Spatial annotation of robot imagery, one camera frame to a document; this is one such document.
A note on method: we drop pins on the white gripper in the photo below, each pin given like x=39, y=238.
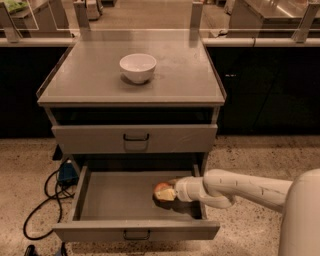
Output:
x=182, y=189

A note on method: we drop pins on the red apple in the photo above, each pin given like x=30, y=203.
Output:
x=161, y=186

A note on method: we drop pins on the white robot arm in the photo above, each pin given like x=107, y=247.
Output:
x=298, y=201

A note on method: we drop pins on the closed grey upper drawer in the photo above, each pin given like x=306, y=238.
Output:
x=103, y=139

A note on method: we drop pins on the open grey lower drawer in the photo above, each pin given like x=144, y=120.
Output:
x=119, y=206

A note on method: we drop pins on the grey metal drawer cabinet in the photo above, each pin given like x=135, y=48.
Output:
x=89, y=89

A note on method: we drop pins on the blue power box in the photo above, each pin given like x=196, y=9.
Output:
x=67, y=173

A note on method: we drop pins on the white ceramic bowl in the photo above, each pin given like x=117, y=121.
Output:
x=138, y=68

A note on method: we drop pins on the black wheel bottom left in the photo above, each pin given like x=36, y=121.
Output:
x=31, y=251

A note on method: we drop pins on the clear acrylic barrier panel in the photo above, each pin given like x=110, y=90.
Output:
x=144, y=15

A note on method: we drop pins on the grey cabinet background left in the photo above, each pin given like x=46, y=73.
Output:
x=40, y=19

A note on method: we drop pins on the green object top left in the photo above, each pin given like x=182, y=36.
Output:
x=14, y=6

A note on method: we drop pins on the white horizontal rail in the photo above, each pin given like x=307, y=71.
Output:
x=208, y=42

